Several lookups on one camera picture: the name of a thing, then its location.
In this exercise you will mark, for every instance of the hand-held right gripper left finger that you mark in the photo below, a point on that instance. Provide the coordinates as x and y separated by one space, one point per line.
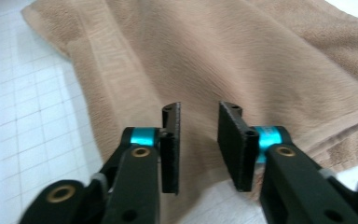
171 149

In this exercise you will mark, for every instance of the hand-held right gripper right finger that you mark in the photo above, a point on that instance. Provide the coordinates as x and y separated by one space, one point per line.
234 146

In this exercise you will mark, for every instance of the tan terry towel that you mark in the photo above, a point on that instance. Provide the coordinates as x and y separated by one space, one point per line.
199 62

